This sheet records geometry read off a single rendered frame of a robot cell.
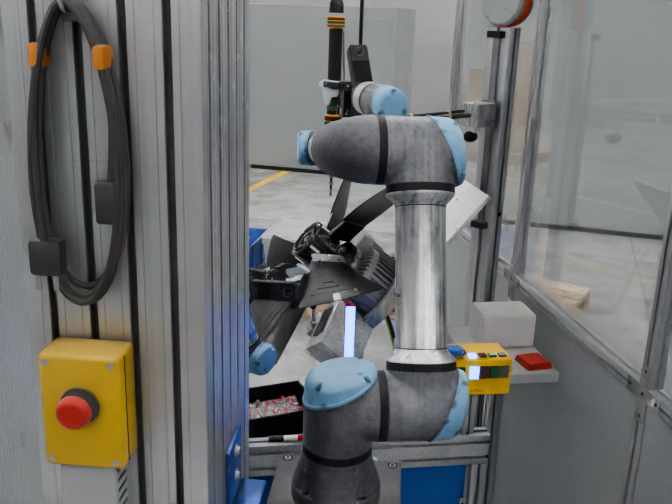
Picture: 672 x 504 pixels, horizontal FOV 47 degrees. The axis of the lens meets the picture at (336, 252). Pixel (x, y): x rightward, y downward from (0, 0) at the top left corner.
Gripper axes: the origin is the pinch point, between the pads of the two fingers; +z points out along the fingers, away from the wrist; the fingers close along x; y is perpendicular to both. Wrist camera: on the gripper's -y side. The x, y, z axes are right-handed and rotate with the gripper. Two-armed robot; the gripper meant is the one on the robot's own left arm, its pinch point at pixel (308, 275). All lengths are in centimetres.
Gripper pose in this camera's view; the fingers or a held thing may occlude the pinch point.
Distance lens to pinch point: 198.3
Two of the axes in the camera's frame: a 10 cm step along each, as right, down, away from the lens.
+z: 7.0, -1.8, 6.9
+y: -7.1, -1.2, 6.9
